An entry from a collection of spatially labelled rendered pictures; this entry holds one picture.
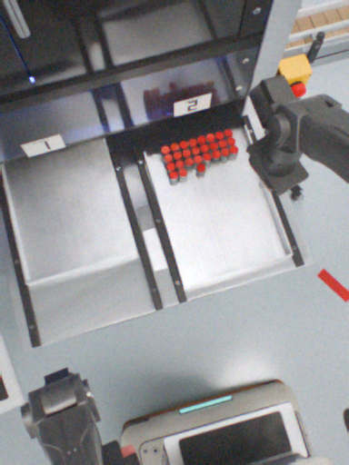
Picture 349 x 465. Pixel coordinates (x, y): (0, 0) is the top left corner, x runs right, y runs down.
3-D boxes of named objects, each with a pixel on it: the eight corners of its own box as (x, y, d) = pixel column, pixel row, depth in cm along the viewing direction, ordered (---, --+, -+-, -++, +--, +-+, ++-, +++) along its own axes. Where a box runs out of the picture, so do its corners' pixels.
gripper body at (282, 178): (274, 133, 86) (283, 113, 79) (307, 179, 84) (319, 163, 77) (244, 151, 85) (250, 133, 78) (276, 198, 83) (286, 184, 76)
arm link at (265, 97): (284, 133, 65) (340, 117, 66) (253, 61, 67) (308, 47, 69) (260, 167, 76) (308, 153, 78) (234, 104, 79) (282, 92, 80)
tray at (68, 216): (0, 155, 119) (-5, 150, 116) (101, 128, 121) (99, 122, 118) (29, 286, 111) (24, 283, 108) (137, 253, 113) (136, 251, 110)
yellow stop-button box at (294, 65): (266, 72, 117) (273, 54, 110) (294, 64, 117) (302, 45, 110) (277, 98, 115) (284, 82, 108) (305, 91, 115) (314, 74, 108)
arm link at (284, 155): (283, 155, 71) (318, 143, 71) (265, 114, 72) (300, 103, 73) (274, 172, 77) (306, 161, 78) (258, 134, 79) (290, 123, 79)
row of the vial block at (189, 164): (165, 171, 118) (164, 163, 114) (234, 152, 120) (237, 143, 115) (167, 179, 118) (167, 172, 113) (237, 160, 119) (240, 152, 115)
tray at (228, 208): (144, 157, 119) (144, 152, 116) (244, 131, 121) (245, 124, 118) (184, 289, 111) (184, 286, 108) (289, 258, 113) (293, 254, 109)
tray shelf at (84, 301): (-17, 164, 121) (-20, 162, 119) (245, 93, 126) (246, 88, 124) (24, 351, 109) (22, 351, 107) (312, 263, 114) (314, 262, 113)
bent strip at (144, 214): (137, 215, 115) (135, 208, 110) (149, 212, 116) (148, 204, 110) (154, 271, 112) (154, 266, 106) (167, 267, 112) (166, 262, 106)
